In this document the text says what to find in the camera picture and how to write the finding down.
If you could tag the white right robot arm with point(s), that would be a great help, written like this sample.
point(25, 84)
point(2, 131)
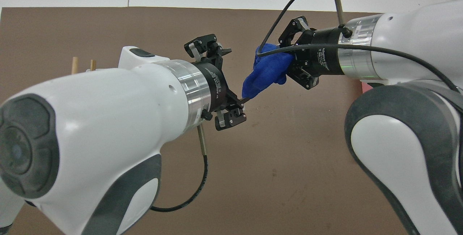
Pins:
point(416, 29)

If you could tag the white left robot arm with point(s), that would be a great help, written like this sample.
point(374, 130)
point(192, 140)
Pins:
point(108, 119)

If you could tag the brown table mat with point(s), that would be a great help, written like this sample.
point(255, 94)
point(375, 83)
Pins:
point(289, 155)

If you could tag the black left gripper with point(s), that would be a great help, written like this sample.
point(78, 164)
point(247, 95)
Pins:
point(219, 86)

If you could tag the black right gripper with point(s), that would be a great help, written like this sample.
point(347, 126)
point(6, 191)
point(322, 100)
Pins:
point(322, 61)

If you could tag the wooden rack rod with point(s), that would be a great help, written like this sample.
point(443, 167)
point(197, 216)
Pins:
point(75, 65)
point(93, 65)

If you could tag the pink plastic bin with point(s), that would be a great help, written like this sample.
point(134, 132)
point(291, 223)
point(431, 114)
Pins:
point(366, 86)

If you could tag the blue towel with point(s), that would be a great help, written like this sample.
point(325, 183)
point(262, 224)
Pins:
point(267, 70)

